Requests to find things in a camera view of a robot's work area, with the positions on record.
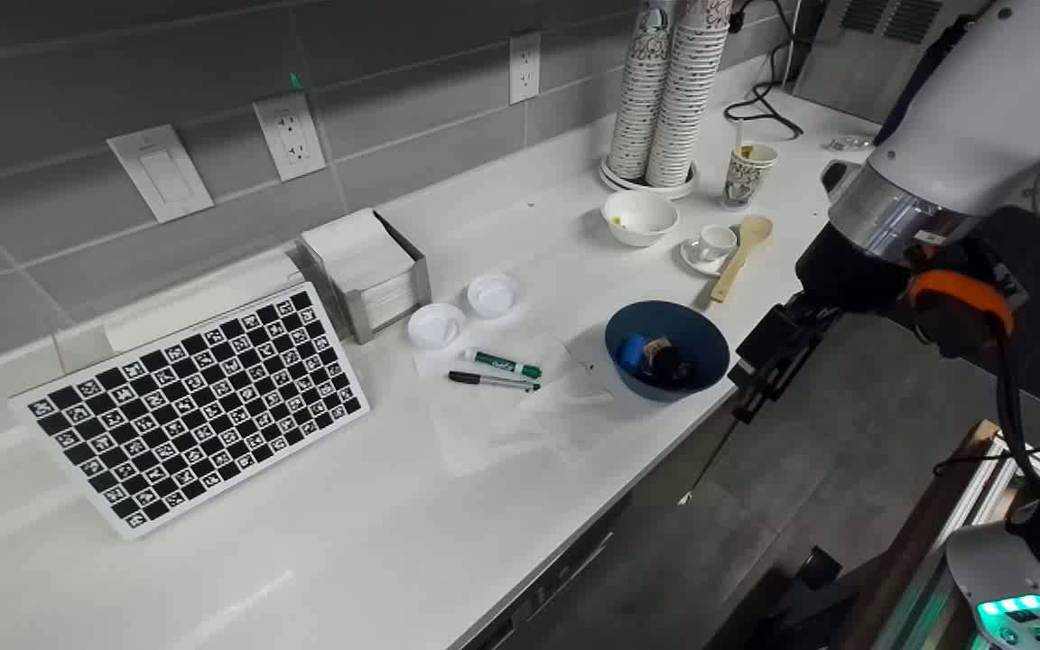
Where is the white napkin box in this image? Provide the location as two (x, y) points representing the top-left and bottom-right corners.
(293, 206), (435, 346)

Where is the white light switch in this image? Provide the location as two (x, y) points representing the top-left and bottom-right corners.
(103, 121), (216, 229)

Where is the blue bowl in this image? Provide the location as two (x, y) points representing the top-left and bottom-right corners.
(600, 297), (734, 405)

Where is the dark snack packet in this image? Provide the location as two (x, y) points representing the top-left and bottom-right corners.
(613, 333), (693, 392)

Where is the orange cable sleeve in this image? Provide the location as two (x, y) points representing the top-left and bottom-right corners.
(904, 269), (1019, 344)

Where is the small white saucer cup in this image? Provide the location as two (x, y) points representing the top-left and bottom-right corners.
(676, 220), (739, 277)

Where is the black white calibration board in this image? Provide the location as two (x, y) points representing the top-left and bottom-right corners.
(19, 277), (373, 543)

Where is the green marker pen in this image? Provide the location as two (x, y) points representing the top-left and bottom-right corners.
(468, 346), (546, 384)

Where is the white power outlet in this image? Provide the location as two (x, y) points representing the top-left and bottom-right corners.
(248, 96), (328, 185)
(505, 28), (546, 110)

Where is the white bowl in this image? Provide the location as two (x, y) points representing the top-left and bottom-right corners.
(600, 187), (683, 252)

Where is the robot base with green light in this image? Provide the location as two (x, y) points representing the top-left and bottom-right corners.
(904, 524), (1040, 650)

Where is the black marker pen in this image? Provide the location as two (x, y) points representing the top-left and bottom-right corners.
(443, 368), (540, 399)

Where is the patterned paper cup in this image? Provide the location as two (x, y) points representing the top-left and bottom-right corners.
(721, 138), (780, 210)

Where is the tall paper cup stack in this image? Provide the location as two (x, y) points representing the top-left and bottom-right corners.
(606, 0), (671, 187)
(642, 0), (735, 193)

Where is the wooden spoon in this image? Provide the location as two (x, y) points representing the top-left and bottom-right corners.
(709, 212), (775, 307)

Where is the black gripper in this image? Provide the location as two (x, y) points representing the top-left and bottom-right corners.
(724, 223), (908, 427)

